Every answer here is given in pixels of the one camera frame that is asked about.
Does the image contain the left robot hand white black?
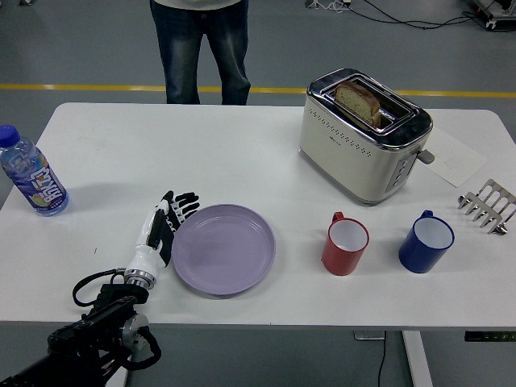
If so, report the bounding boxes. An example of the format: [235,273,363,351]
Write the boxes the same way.
[124,190,201,279]

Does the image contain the purple round plate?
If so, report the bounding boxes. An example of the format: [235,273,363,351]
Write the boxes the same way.
[171,203,277,299]

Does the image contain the clear drink bottle blue cap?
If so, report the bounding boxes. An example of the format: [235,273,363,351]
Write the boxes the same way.
[0,123,70,218]

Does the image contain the red mug white inside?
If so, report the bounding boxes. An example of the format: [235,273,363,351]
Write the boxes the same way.
[321,210,370,277]

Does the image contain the person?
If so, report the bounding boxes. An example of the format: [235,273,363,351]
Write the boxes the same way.
[149,0,252,106]

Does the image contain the cream and chrome toaster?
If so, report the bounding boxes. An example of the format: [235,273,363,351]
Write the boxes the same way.
[298,68,436,208]

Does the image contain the brown bread slice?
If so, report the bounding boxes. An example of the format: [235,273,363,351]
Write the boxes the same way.
[334,81,382,126]

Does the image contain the blue mug white inside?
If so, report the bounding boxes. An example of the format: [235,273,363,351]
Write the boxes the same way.
[397,209,456,274]

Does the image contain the white table leg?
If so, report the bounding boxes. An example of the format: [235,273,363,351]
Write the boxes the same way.
[402,330,435,387]

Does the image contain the white paper sheet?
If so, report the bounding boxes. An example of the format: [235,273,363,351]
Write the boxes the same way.
[422,128,489,189]

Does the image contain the silver metal toast rack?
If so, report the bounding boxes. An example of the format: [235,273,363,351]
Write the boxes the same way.
[457,178,516,235]

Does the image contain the black table control panel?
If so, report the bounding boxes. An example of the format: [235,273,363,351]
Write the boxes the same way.
[463,331,516,343]

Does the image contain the black cable under table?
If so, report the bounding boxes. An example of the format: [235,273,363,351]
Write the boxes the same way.
[377,331,388,387]

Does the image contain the white floor cables bundle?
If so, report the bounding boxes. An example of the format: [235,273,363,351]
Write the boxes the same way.
[305,0,352,11]

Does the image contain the black floor cable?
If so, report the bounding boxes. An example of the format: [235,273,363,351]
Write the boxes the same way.
[350,0,485,31]

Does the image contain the metal frame equipment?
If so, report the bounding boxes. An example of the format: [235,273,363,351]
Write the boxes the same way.
[463,0,516,32]

